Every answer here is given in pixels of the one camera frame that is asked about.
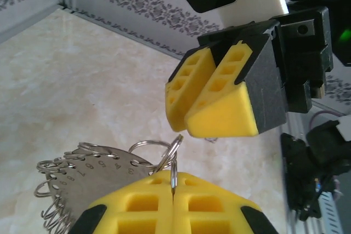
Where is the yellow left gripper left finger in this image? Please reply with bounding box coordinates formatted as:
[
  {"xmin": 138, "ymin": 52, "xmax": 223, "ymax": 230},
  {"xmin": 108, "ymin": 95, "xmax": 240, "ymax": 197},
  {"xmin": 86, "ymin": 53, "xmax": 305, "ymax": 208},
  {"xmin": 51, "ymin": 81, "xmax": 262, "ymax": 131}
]
[{"xmin": 68, "ymin": 170, "xmax": 174, "ymax": 234}]

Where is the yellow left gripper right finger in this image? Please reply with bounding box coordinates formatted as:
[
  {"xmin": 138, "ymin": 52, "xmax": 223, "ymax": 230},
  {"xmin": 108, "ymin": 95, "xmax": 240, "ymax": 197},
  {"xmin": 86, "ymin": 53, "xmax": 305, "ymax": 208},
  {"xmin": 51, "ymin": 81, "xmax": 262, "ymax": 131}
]
[{"xmin": 174, "ymin": 173, "xmax": 279, "ymax": 234}]

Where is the steel split key ring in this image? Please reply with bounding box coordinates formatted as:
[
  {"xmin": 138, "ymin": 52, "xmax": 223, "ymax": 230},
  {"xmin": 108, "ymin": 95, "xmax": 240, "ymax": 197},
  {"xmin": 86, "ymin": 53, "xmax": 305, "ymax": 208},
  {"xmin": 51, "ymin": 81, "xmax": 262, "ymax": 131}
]
[
  {"xmin": 156, "ymin": 134, "xmax": 184, "ymax": 173},
  {"xmin": 169, "ymin": 159, "xmax": 178, "ymax": 199}
]

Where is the large steel split ring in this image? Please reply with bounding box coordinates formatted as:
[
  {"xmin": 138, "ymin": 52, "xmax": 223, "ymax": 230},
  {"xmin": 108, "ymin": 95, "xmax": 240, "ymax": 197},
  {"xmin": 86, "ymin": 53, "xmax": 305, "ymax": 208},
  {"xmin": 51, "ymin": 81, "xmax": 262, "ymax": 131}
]
[{"xmin": 128, "ymin": 140, "xmax": 173, "ymax": 168}]

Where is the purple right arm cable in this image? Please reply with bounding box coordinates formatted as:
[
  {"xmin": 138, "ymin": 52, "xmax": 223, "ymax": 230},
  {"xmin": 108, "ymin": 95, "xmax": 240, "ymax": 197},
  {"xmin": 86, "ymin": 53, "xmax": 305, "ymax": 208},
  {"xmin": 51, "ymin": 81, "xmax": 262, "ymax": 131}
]
[{"xmin": 309, "ymin": 109, "xmax": 341, "ymax": 128}]

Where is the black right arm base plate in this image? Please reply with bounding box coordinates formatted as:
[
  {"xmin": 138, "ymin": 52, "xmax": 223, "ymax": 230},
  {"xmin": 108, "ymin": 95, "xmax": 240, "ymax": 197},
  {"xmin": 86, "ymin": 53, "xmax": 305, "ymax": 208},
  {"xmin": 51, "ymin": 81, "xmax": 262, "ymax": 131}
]
[{"xmin": 281, "ymin": 132, "xmax": 321, "ymax": 222}]

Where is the grey slotted cable duct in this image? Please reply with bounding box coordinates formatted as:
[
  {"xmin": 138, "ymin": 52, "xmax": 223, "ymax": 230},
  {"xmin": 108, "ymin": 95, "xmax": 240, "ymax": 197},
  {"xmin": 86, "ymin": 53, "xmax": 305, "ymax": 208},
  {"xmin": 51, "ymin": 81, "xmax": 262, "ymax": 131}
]
[{"xmin": 319, "ymin": 190, "xmax": 345, "ymax": 234}]

